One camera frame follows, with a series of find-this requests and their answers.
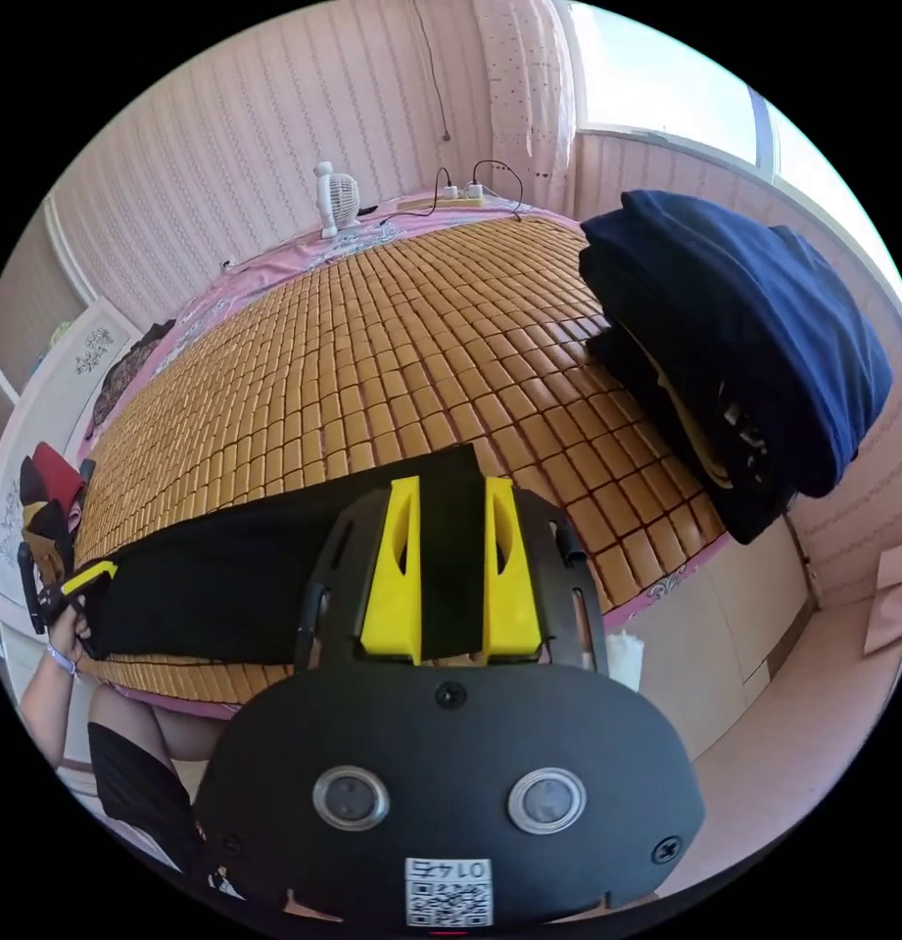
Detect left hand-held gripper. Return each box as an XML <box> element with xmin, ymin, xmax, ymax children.
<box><xmin>37</xmin><ymin>560</ymin><xmax>119</xmax><ymax>662</ymax></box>

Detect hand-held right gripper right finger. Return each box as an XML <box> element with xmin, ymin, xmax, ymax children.
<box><xmin>482</xmin><ymin>476</ymin><xmax>543</xmax><ymax>656</ymax></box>

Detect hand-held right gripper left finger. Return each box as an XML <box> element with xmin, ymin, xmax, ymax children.
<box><xmin>359</xmin><ymin>475</ymin><xmax>422</xmax><ymax>665</ymax></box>

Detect black long pants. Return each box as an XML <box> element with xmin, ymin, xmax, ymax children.
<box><xmin>85</xmin><ymin>443</ymin><xmax>496</xmax><ymax>666</ymax></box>

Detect person's left forearm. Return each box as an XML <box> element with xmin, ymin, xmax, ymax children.
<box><xmin>18</xmin><ymin>645</ymin><xmax>81</xmax><ymax>773</ymax></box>

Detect person's left hand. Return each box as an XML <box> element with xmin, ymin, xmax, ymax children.
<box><xmin>47</xmin><ymin>606</ymin><xmax>94</xmax><ymax>666</ymax></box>

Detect heap of red and black clothes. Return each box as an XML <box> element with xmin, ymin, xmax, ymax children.
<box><xmin>18</xmin><ymin>442</ymin><xmax>98</xmax><ymax>588</ymax></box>

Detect white cupboard with floral print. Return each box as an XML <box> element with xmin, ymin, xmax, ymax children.
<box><xmin>0</xmin><ymin>297</ymin><xmax>143</xmax><ymax>611</ymax></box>

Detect dark patterned garment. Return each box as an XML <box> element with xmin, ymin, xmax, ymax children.
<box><xmin>82</xmin><ymin>319</ymin><xmax>177</xmax><ymax>442</ymax></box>

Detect person's body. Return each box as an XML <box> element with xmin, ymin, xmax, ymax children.
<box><xmin>59</xmin><ymin>679</ymin><xmax>246</xmax><ymax>901</ymax></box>

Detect bed with woven mat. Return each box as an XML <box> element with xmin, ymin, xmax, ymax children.
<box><xmin>62</xmin><ymin>192</ymin><xmax>733</xmax><ymax>723</ymax></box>

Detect pile of clothes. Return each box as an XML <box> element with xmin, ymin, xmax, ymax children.
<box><xmin>578</xmin><ymin>189</ymin><xmax>895</xmax><ymax>546</ymax></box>

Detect small white fan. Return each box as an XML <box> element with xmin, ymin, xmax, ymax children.
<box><xmin>314</xmin><ymin>161</ymin><xmax>363</xmax><ymax>239</ymax></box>

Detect pink dotted curtain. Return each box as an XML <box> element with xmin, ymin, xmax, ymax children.
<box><xmin>473</xmin><ymin>0</ymin><xmax>578</xmax><ymax>218</ymax></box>

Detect window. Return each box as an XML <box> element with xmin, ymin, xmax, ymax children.
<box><xmin>567</xmin><ymin>1</ymin><xmax>856</xmax><ymax>185</ymax></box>

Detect white power strip with cables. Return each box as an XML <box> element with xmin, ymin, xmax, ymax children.
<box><xmin>361</xmin><ymin>159</ymin><xmax>527</xmax><ymax>230</ymax></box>

